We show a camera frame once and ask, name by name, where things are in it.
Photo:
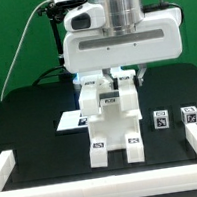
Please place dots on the white tagged cube left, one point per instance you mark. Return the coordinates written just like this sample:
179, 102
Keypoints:
161, 119

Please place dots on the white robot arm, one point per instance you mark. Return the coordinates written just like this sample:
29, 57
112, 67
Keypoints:
106, 34

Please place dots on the white chair back frame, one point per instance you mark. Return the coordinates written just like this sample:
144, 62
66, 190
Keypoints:
96, 88

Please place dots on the white tagged cube right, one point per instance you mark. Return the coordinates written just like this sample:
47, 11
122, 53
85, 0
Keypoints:
189, 115

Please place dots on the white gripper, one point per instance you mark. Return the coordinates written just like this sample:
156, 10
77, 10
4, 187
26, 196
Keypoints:
86, 48

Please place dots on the white tagged cube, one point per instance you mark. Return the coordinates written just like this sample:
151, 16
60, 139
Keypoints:
161, 119
189, 115

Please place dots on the white chair seat part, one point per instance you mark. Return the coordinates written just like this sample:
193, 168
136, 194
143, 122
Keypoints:
114, 130

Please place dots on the white U-shaped border fence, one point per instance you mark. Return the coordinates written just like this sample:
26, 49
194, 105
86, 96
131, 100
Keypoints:
140, 184

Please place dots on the black camera stand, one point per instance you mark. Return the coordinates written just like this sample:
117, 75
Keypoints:
56, 15

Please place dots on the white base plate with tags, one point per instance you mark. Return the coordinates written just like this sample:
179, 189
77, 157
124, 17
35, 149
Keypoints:
71, 120

